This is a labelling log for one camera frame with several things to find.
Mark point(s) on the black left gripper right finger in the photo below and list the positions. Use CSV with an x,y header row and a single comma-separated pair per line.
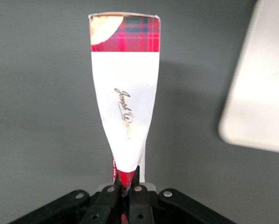
x,y
139,203

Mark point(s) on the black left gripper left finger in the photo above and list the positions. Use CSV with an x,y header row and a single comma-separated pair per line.
x,y
106,203

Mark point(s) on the red tartan cookie box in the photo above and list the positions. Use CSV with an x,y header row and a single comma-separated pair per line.
x,y
125,93

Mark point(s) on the white plastic tray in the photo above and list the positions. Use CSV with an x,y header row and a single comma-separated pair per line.
x,y
258,81

